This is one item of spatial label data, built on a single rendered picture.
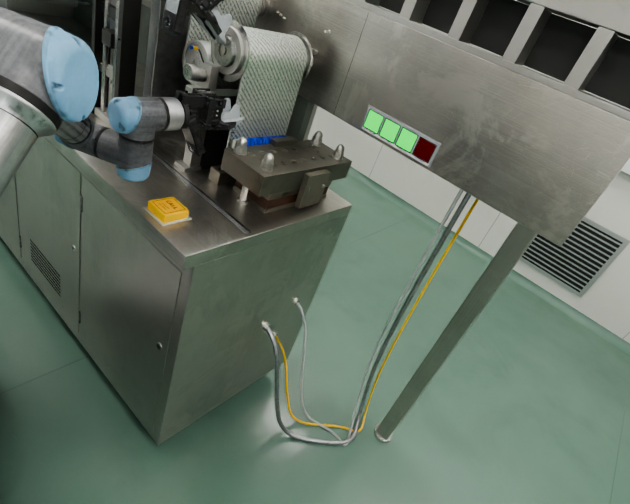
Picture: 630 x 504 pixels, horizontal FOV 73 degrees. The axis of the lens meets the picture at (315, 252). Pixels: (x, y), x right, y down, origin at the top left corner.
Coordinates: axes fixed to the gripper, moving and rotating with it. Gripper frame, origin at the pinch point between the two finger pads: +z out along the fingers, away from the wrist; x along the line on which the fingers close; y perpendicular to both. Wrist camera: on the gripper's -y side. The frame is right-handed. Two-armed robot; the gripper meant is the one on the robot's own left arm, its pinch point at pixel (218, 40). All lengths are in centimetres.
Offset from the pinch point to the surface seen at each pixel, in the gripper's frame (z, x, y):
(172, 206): 7.7, -16.4, -38.8
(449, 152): 32, -54, 19
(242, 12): 14.2, 17.7, 17.5
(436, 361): 89, -81, -25
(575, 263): 264, -104, 101
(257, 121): 22.8, -6.1, -5.4
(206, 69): 5.6, 3.1, -5.9
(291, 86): 24.0, -6.2, 9.3
